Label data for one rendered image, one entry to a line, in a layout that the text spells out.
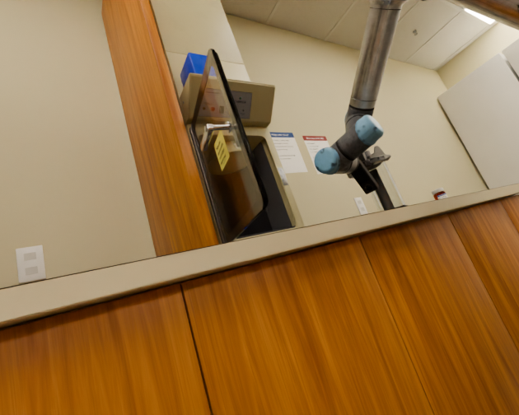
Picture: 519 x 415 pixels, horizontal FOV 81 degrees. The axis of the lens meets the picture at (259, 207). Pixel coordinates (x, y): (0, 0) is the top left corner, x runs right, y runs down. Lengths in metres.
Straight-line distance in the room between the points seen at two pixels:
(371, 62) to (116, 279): 0.79
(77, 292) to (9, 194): 0.89
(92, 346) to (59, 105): 1.18
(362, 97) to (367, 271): 0.49
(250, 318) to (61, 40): 1.52
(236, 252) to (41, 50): 1.39
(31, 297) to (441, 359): 0.82
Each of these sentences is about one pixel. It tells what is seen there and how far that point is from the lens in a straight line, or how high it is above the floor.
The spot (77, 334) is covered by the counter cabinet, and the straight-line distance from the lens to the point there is 0.49.
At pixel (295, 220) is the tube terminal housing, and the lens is 1.03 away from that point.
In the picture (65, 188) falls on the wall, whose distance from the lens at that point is 1.33.
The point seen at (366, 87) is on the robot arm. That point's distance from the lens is 0.95.
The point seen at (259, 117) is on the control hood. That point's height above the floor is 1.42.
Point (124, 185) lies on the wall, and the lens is 1.35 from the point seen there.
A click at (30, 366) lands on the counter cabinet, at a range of 0.49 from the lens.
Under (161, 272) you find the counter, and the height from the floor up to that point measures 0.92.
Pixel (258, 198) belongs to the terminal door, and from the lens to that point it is 0.59.
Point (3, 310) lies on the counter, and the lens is 0.47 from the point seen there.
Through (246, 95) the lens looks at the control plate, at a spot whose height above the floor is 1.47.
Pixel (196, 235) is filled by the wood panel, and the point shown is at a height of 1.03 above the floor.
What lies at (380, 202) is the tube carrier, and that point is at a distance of 1.14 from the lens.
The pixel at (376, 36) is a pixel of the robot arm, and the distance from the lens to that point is 0.93.
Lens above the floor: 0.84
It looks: 16 degrees up
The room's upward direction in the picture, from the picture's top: 19 degrees counter-clockwise
